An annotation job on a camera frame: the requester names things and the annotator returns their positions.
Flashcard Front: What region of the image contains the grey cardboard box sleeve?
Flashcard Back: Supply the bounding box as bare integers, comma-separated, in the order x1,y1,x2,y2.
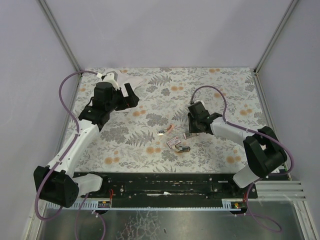
183,132,199,140

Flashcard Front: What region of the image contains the red staple box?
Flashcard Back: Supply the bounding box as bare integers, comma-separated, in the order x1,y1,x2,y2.
166,136,181,149

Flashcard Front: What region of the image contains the beige brown stapler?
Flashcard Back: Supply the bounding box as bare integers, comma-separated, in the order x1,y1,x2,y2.
174,145,191,153

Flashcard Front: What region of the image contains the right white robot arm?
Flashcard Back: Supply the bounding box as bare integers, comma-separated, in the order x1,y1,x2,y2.
187,101,288,189

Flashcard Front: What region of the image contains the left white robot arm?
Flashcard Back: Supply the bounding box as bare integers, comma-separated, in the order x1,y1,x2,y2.
33,80,139,208

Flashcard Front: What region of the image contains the white cloth towel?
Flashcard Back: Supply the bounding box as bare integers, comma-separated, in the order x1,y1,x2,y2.
114,69,145,97

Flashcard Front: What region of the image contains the floral patterned table mat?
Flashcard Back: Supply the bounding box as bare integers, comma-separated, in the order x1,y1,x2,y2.
76,67,267,173

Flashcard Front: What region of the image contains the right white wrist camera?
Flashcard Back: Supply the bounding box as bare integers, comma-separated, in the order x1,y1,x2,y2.
190,100,205,106

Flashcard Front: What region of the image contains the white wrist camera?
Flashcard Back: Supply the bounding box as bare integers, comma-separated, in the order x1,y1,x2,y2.
190,100,205,106
96,70,120,90

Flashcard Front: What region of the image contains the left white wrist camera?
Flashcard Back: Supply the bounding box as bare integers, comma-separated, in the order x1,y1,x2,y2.
96,70,120,90

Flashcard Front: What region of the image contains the left aluminium frame post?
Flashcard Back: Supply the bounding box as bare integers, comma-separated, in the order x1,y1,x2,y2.
36,0,82,72

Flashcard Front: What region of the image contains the aluminium frame post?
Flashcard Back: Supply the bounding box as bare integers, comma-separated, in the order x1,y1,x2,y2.
36,0,82,72
253,0,300,76

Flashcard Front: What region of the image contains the white slotted cable duct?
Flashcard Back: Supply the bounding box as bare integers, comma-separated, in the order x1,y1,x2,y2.
46,198,248,210

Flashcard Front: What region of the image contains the aluminium cross rail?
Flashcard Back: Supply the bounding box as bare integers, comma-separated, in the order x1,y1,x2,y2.
255,180,306,201

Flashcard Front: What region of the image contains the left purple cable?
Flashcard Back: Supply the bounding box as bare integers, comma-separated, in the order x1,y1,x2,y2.
34,70,107,240

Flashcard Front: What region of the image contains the right aluminium frame post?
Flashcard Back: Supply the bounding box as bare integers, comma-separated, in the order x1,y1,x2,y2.
253,0,300,76

